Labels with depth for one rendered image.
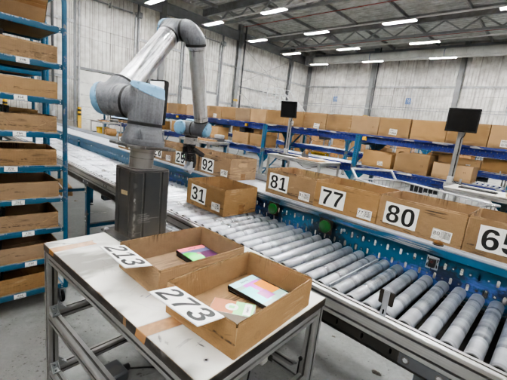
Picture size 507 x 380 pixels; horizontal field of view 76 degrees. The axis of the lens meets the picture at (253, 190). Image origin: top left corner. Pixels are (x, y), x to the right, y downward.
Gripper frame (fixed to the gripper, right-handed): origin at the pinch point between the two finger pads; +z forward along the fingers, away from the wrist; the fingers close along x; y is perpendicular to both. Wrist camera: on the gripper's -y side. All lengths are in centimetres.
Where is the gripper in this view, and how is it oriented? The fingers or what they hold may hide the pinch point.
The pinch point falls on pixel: (191, 172)
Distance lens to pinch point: 234.3
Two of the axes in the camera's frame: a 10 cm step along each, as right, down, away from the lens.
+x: 7.2, 2.2, -6.5
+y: -6.8, 0.7, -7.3
